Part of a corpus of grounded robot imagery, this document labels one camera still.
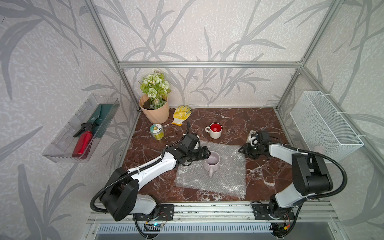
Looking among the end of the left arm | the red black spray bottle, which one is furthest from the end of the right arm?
the red black spray bottle

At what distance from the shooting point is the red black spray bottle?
0.56 meters

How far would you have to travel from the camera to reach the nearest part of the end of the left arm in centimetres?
61

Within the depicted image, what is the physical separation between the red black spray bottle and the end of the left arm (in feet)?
0.98

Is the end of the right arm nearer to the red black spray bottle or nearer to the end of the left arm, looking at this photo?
the end of the left arm
